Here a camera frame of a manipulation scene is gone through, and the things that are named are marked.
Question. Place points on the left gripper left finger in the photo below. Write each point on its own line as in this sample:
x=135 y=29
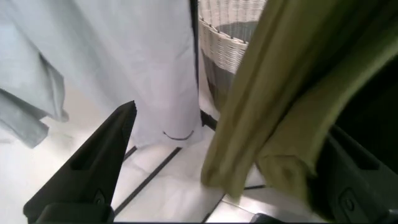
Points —
x=84 y=174

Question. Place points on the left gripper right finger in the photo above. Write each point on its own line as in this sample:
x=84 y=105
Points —
x=357 y=186

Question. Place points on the pale grey shorts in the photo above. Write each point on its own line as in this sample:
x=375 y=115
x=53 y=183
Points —
x=124 y=62

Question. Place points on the green garment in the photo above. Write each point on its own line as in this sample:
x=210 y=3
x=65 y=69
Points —
x=280 y=93

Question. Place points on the black clothes rack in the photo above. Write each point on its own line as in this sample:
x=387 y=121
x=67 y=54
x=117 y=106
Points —
x=194 y=46

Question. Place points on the white laundry basket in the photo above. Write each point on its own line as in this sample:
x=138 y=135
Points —
x=224 y=46

